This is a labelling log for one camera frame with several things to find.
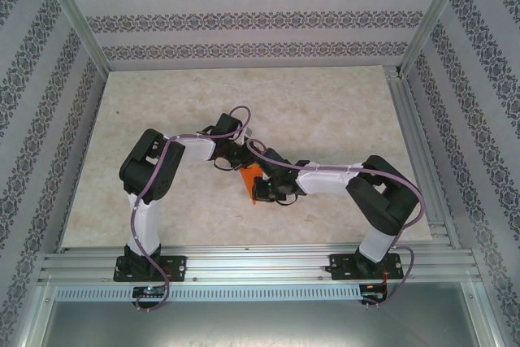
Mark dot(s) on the orange paper sheet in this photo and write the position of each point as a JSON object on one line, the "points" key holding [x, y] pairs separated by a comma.
{"points": [[248, 178]]}

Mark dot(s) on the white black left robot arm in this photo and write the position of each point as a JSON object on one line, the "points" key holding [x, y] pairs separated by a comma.
{"points": [[195, 150]]}

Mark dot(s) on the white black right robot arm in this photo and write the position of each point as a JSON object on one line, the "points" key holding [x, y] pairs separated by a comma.
{"points": [[325, 180]]}

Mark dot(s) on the grey metal sheet panel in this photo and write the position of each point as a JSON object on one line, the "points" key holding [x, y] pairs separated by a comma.
{"points": [[260, 326]]}

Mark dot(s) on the long aluminium mounting rail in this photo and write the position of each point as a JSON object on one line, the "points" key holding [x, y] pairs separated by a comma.
{"points": [[252, 261]]}

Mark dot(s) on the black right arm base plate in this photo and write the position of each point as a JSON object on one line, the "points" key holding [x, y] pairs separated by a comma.
{"points": [[341, 267]]}

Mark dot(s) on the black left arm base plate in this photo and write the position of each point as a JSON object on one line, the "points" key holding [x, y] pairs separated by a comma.
{"points": [[176, 267]]}

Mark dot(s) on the aluminium side rail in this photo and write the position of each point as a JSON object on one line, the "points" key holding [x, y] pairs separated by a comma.
{"points": [[418, 152]]}

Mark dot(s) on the aluminium frame post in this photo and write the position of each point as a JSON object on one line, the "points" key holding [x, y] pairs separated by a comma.
{"points": [[77, 18], [434, 9]]}

